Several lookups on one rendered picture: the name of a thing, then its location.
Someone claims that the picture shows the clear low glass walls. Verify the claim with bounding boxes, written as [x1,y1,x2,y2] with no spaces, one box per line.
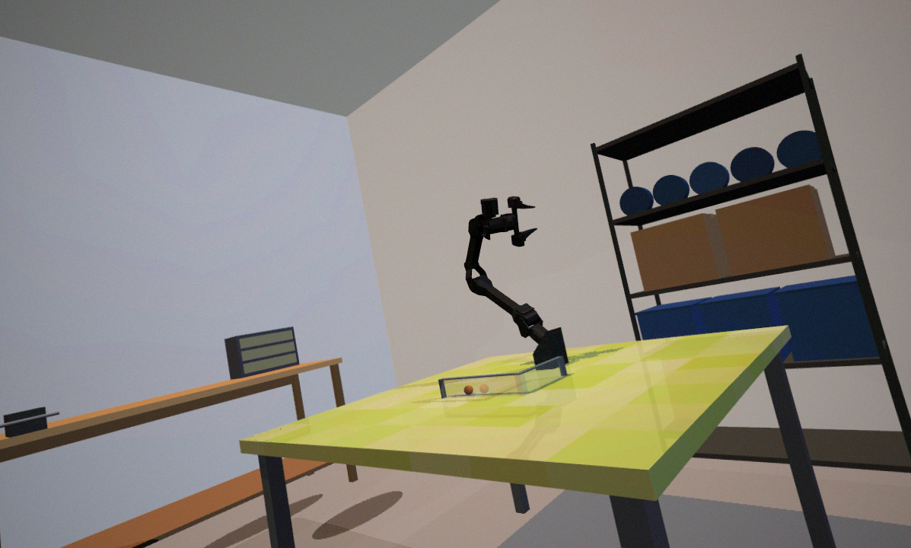
[439,358,567,398]

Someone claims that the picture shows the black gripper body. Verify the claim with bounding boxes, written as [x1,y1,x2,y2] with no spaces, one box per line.
[498,196,524,247]

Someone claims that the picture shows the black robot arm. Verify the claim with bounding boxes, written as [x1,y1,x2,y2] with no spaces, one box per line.
[464,198,548,344]

